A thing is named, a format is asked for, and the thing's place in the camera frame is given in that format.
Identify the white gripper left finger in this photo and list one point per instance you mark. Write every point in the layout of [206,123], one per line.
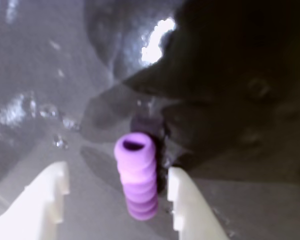
[37,205]

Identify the purple ribbed pen grip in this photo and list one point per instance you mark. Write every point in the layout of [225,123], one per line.
[137,180]

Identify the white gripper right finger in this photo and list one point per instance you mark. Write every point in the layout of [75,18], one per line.
[190,212]

